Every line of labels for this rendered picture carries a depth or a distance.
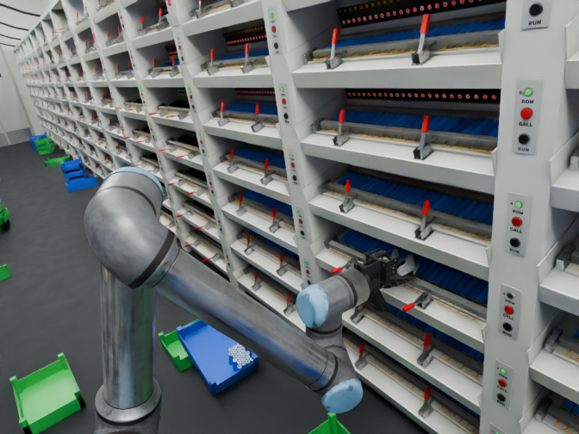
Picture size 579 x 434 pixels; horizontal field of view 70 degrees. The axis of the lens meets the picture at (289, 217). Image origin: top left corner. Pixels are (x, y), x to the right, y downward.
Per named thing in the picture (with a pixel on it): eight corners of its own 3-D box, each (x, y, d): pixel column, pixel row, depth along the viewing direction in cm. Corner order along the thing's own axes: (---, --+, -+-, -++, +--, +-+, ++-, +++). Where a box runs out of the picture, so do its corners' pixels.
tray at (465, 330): (487, 356, 94) (482, 329, 89) (318, 265, 141) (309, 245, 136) (532, 298, 101) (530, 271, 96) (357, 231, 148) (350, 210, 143)
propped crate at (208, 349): (258, 368, 162) (258, 356, 157) (213, 396, 152) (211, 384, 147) (221, 317, 181) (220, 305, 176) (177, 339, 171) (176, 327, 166)
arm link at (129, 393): (89, 475, 98) (71, 184, 68) (105, 413, 114) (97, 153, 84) (155, 471, 102) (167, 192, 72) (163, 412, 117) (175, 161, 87)
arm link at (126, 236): (95, 201, 59) (379, 395, 87) (113, 173, 70) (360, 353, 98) (47, 256, 61) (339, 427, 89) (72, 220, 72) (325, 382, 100)
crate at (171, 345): (179, 372, 166) (174, 357, 163) (162, 348, 182) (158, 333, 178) (243, 337, 181) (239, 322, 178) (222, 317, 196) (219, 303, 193)
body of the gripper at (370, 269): (402, 255, 105) (369, 271, 99) (402, 284, 108) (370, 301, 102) (380, 246, 111) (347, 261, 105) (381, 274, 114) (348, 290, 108)
